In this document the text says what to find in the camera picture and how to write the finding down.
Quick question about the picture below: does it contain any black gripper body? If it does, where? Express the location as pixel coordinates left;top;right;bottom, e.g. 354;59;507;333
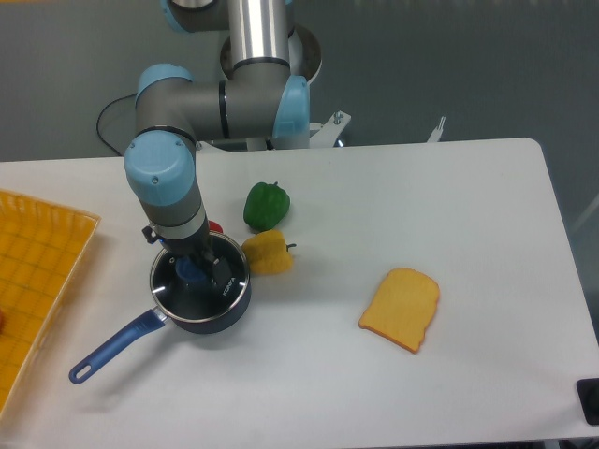
141;223;213;273

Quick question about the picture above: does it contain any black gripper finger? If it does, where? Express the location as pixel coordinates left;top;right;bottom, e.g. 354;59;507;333
203;252;232;289

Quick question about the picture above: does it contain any glass lid blue knob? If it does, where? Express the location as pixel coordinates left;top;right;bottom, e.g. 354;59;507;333
150;232;251;334

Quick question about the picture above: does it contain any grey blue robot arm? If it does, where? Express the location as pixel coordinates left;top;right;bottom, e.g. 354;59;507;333
124;1;310;291

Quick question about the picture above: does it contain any red toy pepper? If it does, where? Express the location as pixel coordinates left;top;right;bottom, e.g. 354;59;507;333
209;220;224;233

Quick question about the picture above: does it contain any yellow toy pepper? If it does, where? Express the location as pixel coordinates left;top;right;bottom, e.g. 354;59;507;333
241;229;295;275

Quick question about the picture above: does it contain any green toy pepper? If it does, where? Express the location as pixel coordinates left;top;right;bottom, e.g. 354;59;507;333
243;181;290;232

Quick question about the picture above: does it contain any dark blue saucepan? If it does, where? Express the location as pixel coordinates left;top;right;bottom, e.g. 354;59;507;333
68;232;254;385

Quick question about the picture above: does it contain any yellow plastic basket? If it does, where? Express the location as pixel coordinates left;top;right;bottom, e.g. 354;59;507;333
1;190;100;411

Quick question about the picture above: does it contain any toy toast slice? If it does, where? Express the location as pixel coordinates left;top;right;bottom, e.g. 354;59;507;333
358;268;441;354

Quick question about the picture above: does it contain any black device at table edge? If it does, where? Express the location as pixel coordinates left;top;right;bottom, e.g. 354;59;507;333
576;378;599;426

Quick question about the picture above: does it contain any black floor cable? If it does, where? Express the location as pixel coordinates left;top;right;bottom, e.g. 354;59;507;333
96;93;138;157

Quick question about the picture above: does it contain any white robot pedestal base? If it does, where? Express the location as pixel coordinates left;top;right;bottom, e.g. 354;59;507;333
196;24;352;153

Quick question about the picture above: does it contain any white metal bracket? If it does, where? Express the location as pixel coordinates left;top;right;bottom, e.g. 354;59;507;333
427;116;446;143

